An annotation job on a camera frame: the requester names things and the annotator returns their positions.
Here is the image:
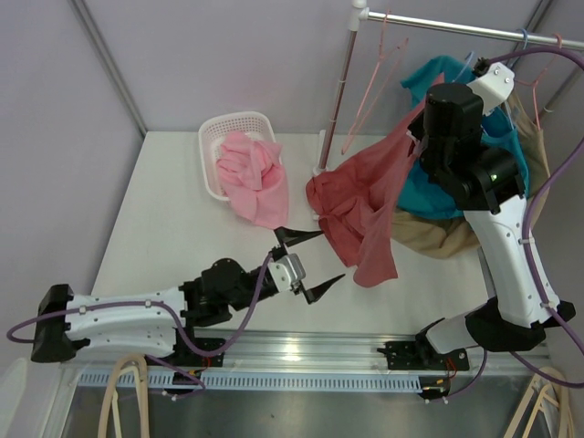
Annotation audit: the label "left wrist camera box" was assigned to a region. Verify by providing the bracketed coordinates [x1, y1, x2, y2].
[268, 254, 306, 294]

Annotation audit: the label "pink t shirt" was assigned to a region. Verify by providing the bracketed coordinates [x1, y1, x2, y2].
[216, 132, 289, 230]

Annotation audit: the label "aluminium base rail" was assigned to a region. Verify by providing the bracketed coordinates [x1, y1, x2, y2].
[60, 330, 552, 376]

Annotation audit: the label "pink hanger at rail end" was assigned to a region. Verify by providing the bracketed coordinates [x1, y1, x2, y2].
[515, 55, 558, 131]

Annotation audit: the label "beige tubes lower right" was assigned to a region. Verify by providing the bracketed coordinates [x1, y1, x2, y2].
[503, 374, 576, 438]

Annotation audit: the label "beige tubes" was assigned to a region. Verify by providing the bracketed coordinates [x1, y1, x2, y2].
[503, 374, 576, 438]
[98, 354, 150, 437]

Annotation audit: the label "red t shirt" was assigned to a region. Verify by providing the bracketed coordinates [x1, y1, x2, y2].
[306, 103, 424, 287]

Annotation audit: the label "beige t shirt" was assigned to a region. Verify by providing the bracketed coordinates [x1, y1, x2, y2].
[391, 91, 550, 259]

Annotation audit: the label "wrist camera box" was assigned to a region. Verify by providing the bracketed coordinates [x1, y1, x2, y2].
[467, 62, 515, 116]
[268, 254, 306, 294]

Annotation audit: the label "white perforated plastic basket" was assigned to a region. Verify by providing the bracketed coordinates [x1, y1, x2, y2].
[198, 111, 276, 202]

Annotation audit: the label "white slotted cable duct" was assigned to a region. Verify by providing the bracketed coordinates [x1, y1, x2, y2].
[78, 370, 422, 393]

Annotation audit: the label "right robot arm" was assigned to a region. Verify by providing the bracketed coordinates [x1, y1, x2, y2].
[411, 83, 576, 370]

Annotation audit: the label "teal t shirt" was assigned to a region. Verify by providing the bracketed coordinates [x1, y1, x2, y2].
[401, 56, 526, 214]

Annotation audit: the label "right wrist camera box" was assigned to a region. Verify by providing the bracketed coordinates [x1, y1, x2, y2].
[467, 62, 515, 116]

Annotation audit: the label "beige tubes lower left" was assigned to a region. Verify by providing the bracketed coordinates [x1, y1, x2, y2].
[98, 354, 150, 437]

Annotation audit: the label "metal clothes rack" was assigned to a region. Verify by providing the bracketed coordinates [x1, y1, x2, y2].
[313, 1, 583, 177]

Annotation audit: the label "pink wire hanger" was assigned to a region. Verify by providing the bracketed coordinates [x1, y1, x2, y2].
[341, 9, 409, 155]

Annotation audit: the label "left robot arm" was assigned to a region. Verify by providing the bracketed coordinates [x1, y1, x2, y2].
[31, 227, 340, 366]

